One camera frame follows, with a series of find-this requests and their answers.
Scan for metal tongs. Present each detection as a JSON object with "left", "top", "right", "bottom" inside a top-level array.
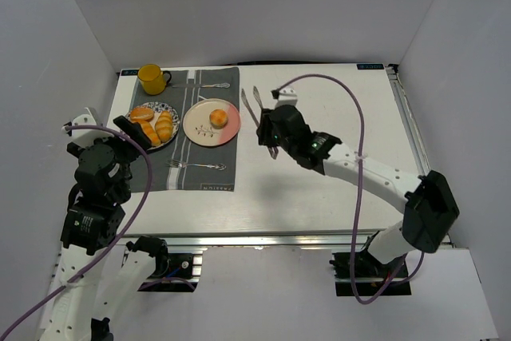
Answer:
[{"left": 240, "top": 85, "right": 279, "bottom": 160}]

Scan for round bread bun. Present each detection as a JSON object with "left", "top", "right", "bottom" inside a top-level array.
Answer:
[{"left": 209, "top": 109, "right": 228, "bottom": 129}]

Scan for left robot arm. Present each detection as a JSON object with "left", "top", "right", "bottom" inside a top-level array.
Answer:
[{"left": 40, "top": 115, "right": 168, "bottom": 340}]

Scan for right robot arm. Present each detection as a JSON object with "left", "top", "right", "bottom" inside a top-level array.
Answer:
[{"left": 256, "top": 105, "right": 460, "bottom": 276}]

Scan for sesame bread bun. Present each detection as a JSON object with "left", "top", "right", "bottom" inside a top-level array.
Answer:
[{"left": 129, "top": 106, "right": 154, "bottom": 121}]

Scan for striped croissant right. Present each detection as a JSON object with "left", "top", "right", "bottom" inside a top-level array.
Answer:
[{"left": 155, "top": 110, "right": 173, "bottom": 143}]

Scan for blue floral plate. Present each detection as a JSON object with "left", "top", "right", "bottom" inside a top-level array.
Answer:
[{"left": 126, "top": 101, "right": 180, "bottom": 150}]

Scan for silver fork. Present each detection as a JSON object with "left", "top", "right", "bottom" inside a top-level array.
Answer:
[{"left": 167, "top": 159, "right": 227, "bottom": 171}]

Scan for yellow enamel mug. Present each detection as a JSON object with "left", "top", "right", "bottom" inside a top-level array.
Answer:
[{"left": 137, "top": 64, "right": 172, "bottom": 96}]

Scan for grey striped placemat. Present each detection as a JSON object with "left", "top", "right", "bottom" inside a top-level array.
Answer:
[{"left": 129, "top": 67, "right": 240, "bottom": 192}]

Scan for cream and pink plate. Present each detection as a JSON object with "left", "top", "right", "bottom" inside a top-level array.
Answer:
[{"left": 182, "top": 98, "right": 241, "bottom": 147}]

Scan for silver butter knife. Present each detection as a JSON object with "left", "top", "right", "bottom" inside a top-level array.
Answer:
[{"left": 170, "top": 82, "right": 231, "bottom": 89}]

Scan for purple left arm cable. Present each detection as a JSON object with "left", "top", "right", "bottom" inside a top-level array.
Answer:
[{"left": 0, "top": 124, "right": 153, "bottom": 341}]

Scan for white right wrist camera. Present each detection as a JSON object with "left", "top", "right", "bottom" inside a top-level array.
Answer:
[{"left": 271, "top": 85, "right": 298, "bottom": 108}]

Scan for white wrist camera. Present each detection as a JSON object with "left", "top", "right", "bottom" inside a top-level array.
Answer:
[
  {"left": 271, "top": 85, "right": 298, "bottom": 108},
  {"left": 61, "top": 107, "right": 113, "bottom": 149}
]

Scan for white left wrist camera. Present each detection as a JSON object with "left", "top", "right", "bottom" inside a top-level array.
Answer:
[{"left": 61, "top": 107, "right": 113, "bottom": 149}]

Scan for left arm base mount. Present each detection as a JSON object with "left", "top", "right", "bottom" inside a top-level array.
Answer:
[{"left": 123, "top": 236, "right": 198, "bottom": 292}]

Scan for aluminium table frame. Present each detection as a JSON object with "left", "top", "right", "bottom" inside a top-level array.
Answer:
[{"left": 124, "top": 64, "right": 431, "bottom": 246}]

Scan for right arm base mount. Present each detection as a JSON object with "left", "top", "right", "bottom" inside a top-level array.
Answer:
[{"left": 329, "top": 252, "right": 412, "bottom": 299}]

